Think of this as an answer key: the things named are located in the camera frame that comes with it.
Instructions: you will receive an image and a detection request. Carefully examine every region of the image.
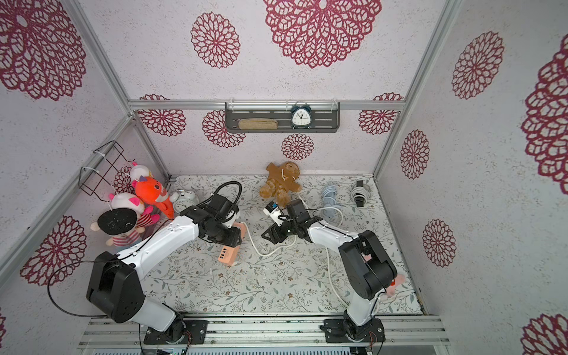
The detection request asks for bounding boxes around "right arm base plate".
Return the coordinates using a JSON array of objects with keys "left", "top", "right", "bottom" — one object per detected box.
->
[{"left": 319, "top": 318, "right": 385, "bottom": 343}]

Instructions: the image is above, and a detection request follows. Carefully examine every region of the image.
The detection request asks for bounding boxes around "black-haired doll plush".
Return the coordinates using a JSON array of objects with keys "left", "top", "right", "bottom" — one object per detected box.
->
[{"left": 90, "top": 208, "right": 139, "bottom": 247}]

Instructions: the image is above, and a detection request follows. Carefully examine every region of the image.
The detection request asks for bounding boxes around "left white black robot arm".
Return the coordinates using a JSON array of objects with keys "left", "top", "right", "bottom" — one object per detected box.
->
[{"left": 87, "top": 194, "right": 242, "bottom": 338}]

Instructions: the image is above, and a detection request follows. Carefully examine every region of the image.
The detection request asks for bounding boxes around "black wire basket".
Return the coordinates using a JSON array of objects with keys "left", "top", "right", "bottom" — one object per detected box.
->
[{"left": 78, "top": 141, "right": 135, "bottom": 202}]

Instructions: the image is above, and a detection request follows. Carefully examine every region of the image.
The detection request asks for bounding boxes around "teal alarm clock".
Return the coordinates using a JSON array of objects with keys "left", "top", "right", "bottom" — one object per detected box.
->
[{"left": 291, "top": 105, "right": 313, "bottom": 130}]

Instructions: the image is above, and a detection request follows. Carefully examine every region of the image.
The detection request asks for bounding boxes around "brown teddy bear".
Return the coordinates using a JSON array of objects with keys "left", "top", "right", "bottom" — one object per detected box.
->
[{"left": 259, "top": 161, "right": 302, "bottom": 208}]

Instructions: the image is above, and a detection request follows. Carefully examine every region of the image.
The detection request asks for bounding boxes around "white round alarm clock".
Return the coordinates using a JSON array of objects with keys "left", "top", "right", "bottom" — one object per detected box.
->
[{"left": 170, "top": 190, "right": 200, "bottom": 214}]

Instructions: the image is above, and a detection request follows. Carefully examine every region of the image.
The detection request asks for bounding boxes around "black power strip white cord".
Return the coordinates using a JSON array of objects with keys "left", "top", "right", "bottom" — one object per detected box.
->
[{"left": 349, "top": 179, "right": 372, "bottom": 209}]

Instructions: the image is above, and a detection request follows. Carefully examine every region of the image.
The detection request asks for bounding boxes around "grey wall shelf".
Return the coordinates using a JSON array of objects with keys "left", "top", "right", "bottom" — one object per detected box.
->
[{"left": 225, "top": 101, "right": 340, "bottom": 133}]

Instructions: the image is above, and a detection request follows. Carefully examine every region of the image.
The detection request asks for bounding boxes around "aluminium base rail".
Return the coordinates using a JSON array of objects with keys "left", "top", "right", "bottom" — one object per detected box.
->
[{"left": 77, "top": 314, "right": 451, "bottom": 350}]

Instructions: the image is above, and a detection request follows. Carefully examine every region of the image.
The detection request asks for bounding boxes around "pink power strip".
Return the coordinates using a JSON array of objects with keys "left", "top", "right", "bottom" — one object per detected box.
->
[{"left": 218, "top": 222, "right": 247, "bottom": 266}]

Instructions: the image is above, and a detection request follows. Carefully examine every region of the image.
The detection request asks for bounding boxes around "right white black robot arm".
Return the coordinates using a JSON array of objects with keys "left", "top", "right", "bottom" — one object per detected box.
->
[{"left": 262, "top": 200, "right": 398, "bottom": 328}]

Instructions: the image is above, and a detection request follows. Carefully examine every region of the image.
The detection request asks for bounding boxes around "pink red dotted plush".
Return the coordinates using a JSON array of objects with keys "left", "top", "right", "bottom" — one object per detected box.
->
[{"left": 381, "top": 274, "right": 406, "bottom": 298}]

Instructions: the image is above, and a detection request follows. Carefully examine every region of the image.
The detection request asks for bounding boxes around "pink striped pig plush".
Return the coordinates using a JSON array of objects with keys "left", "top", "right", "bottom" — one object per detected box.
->
[{"left": 106, "top": 192, "right": 160, "bottom": 250}]

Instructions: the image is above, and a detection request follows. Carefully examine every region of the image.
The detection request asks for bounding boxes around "orange fox plush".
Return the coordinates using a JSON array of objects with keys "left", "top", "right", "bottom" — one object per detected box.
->
[{"left": 132, "top": 176, "right": 175, "bottom": 220}]

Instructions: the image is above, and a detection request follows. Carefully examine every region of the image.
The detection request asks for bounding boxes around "beige pouch on shelf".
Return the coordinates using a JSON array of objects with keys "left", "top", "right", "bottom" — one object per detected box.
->
[{"left": 238, "top": 118, "right": 278, "bottom": 131}]

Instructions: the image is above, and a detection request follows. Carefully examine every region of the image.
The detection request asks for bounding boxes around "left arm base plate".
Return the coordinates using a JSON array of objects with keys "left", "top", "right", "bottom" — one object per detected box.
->
[{"left": 143, "top": 319, "right": 209, "bottom": 346}]

